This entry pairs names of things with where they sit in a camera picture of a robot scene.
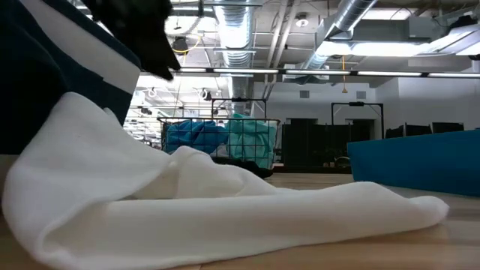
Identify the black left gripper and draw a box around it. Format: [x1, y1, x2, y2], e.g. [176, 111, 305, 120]
[80, 0, 182, 81]

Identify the black partition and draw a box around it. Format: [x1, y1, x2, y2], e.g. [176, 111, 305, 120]
[280, 118, 377, 174]

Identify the blue plastic bin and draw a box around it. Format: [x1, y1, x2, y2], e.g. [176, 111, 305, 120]
[346, 128, 480, 199]

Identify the black monitor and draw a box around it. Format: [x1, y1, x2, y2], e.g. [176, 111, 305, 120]
[431, 121, 466, 134]
[385, 124, 406, 140]
[404, 123, 433, 137]

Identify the grey rectangular air duct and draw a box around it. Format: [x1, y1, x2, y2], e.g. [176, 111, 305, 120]
[314, 16, 440, 57]

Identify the brown wire basket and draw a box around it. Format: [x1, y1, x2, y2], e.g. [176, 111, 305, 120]
[157, 117, 281, 172]

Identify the navy white fabric bin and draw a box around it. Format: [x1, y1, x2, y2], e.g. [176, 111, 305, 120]
[0, 0, 143, 196]

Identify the turquoise drawstring cloth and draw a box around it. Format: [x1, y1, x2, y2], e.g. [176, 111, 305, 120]
[223, 112, 278, 170]

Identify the LED light bar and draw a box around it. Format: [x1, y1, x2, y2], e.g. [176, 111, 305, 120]
[139, 66, 480, 80]

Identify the black background rig frame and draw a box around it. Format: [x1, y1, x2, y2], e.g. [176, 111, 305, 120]
[330, 101, 386, 140]

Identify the silver round air duct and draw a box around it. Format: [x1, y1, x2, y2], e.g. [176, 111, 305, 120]
[211, 0, 258, 116]
[299, 0, 379, 71]

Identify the white cloth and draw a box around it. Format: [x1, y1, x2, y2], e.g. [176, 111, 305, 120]
[1, 91, 450, 270]

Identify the yellow hanging cord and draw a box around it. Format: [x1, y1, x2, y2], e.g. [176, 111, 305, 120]
[340, 55, 350, 95]

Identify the navy dotted cloth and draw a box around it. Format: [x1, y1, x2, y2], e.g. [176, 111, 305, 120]
[211, 156, 275, 180]

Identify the blue fleece cloth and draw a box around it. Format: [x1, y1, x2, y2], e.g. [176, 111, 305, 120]
[164, 119, 230, 155]

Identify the black ceiling cable reel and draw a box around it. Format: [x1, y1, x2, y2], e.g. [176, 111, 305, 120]
[171, 35, 191, 57]

